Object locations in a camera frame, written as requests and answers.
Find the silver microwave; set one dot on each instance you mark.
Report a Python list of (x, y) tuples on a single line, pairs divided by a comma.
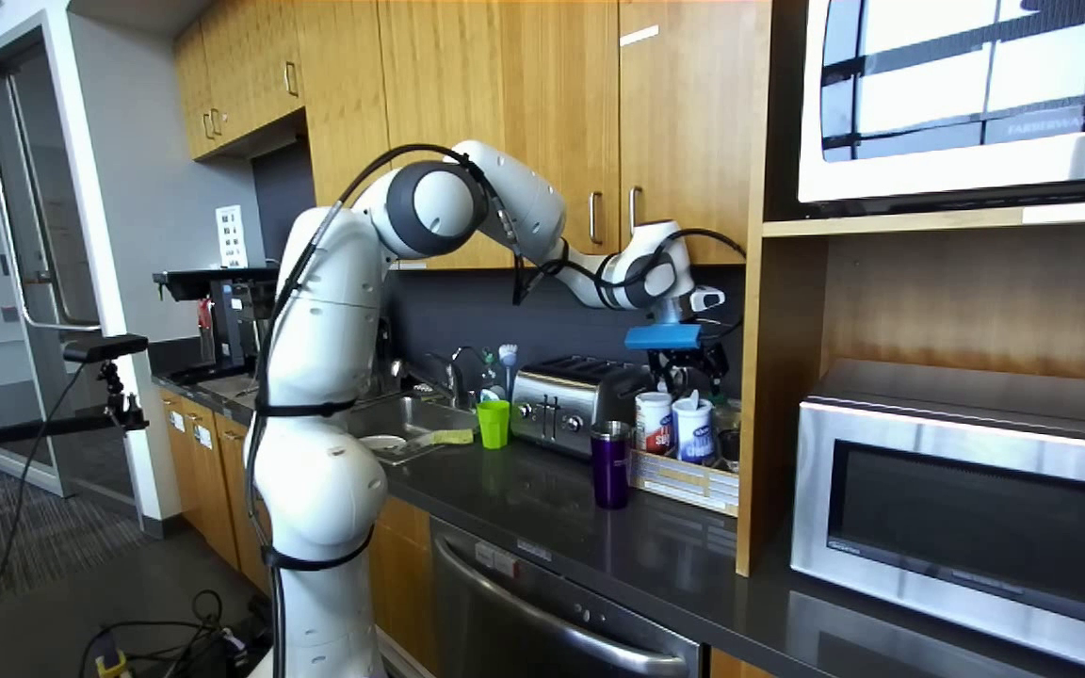
[(976, 518)]

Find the white microwave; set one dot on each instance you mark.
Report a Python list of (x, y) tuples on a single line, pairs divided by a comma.
[(966, 94)]

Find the wooden shelf unit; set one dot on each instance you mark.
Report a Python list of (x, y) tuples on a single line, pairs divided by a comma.
[(783, 395)]

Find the yellow sponge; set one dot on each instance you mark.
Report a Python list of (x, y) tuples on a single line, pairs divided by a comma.
[(453, 437)]

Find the wooden cabinet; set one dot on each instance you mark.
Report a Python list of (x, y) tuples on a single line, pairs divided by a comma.
[(208, 480), (467, 85)]

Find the wooden lower cabinet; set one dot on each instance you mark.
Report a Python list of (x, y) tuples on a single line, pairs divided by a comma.
[(208, 480)]

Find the black coffee machine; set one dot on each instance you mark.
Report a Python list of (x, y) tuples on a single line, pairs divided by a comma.
[(227, 320)]

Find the cardboard box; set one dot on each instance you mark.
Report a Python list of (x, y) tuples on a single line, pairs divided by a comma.
[(684, 482)]

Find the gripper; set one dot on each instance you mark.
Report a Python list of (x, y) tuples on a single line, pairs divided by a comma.
[(684, 361)]

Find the green plastic cup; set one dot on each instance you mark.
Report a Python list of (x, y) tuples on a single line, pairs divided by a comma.
[(493, 424)]

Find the white container with red label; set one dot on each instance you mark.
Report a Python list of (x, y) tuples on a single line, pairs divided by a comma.
[(654, 424)]

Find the purple tumbler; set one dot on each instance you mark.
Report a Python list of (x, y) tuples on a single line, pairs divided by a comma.
[(610, 466)]

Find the tap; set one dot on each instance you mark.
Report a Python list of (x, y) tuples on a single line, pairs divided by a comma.
[(463, 372)]

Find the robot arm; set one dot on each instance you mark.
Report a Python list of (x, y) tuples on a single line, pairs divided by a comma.
[(321, 330)]

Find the dish brush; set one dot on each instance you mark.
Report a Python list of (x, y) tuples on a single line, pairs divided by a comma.
[(508, 358)]

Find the wooden upper cabinet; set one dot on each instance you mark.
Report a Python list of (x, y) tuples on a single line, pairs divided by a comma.
[(467, 85)]

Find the white wall plate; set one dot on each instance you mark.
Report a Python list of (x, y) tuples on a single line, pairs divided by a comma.
[(232, 236)]

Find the camera on mount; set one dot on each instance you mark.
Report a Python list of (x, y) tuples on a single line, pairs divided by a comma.
[(105, 349)]

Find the white container with blue label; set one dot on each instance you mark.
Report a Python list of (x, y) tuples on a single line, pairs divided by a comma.
[(693, 435)]

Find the silver toaster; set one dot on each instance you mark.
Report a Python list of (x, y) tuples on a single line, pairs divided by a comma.
[(561, 405)]

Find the microwave door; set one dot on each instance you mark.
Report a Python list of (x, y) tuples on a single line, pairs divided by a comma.
[(966, 532)]

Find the dishwasher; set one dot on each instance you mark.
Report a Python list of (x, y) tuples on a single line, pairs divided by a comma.
[(542, 612)]

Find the sink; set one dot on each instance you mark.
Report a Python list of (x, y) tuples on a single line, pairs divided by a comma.
[(406, 416)]

